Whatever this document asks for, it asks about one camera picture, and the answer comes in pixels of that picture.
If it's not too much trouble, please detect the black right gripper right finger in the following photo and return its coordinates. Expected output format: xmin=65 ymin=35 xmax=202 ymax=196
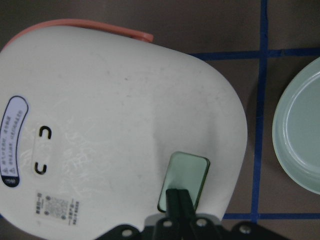
xmin=177 ymin=189 xmax=208 ymax=240

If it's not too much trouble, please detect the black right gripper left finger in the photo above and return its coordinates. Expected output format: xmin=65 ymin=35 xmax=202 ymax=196
xmin=165 ymin=189 xmax=185 ymax=240

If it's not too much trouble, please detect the cream rice cooker orange handle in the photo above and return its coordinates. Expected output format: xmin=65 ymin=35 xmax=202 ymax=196
xmin=0 ymin=26 xmax=247 ymax=240

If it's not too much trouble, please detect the green plate right side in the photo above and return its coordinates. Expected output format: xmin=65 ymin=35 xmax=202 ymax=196
xmin=272 ymin=58 xmax=320 ymax=194

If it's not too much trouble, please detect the brown paper table mat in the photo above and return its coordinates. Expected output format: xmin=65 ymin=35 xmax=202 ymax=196
xmin=0 ymin=0 xmax=320 ymax=240

